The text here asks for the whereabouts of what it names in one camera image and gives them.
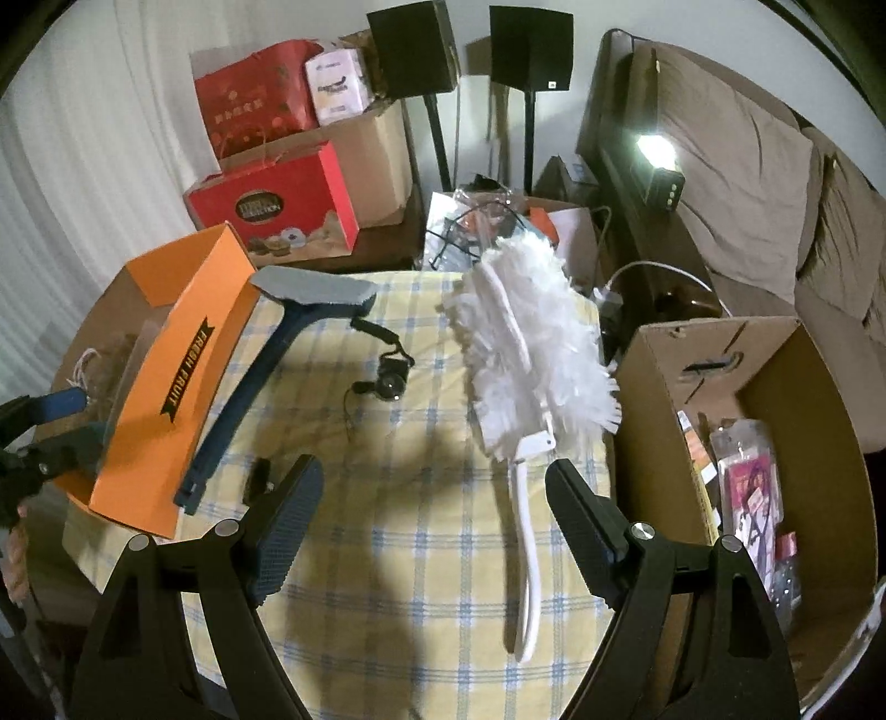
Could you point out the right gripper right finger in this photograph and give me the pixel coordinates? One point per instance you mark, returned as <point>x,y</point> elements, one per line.
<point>692,635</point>

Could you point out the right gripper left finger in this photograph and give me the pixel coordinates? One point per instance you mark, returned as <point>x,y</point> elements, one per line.
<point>137,661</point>

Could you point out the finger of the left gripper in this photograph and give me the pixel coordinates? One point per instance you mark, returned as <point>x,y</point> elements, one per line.
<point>78,449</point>
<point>21,414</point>

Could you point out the grey squeegee with dark handle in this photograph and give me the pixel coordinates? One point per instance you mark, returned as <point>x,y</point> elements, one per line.
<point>306,296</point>

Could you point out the small black strap gadget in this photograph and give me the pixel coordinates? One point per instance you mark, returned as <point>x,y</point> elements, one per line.
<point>393,369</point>

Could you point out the orange cardboard fruit box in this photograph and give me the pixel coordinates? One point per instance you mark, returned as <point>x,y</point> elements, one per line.
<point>185,304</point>

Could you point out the small black clip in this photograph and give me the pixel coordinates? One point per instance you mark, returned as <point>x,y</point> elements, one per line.
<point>257,481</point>

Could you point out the yellow plaid tablecloth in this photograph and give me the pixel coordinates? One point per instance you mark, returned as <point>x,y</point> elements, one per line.
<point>402,598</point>

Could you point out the open brown cardboard box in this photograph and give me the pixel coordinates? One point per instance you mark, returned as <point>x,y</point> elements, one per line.
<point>736,428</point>

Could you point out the red collection gift box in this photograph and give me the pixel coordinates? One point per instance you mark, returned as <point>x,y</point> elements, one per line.
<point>290,209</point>

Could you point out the white fluffy duster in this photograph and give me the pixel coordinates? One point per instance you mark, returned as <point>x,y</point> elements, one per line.
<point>538,385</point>

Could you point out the red paper gift bag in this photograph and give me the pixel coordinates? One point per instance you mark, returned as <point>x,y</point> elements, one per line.
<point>259,99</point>

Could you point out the large brown cardboard box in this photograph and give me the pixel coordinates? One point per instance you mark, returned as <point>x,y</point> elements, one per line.
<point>372,153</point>

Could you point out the white pink tissue pack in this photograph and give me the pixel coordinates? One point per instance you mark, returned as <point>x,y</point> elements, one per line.
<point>339,85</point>

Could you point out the brown sofa with cushions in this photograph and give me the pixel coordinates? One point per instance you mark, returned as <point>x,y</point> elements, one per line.
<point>774,219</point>

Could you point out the bright lamp light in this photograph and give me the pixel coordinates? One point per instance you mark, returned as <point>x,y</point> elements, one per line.
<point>656,171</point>

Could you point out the left black speaker on stand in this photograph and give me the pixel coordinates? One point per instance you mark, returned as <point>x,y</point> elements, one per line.
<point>417,55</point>

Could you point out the black speaker on stand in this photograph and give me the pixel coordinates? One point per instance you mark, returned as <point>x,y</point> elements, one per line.
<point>532,50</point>
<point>417,55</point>

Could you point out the right black speaker on stand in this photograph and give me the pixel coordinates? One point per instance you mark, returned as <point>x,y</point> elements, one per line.
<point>532,50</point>

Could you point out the clutter box with cables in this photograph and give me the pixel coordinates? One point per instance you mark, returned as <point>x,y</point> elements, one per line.
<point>461,225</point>

